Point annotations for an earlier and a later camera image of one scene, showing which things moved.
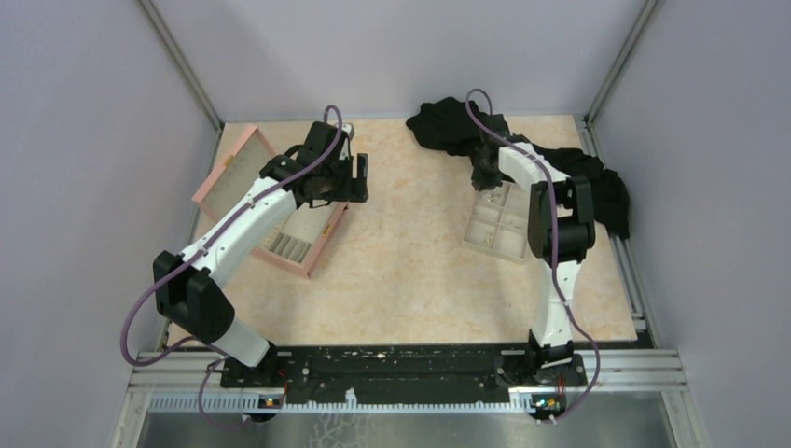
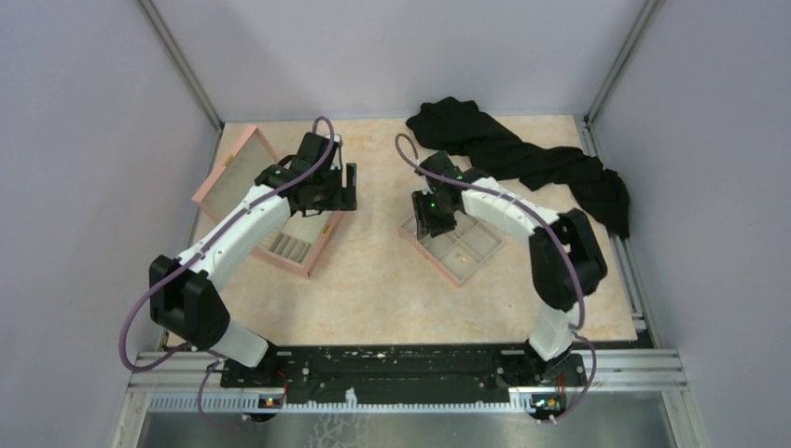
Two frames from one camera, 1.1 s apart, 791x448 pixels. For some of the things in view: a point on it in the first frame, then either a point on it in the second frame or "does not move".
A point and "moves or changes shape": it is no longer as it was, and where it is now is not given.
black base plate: (400, 373) does not move
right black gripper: (482, 183) -> (425, 225)
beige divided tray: (499, 220) moves or changes shape
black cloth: (460, 128) does not move
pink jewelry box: (297, 241) does not move
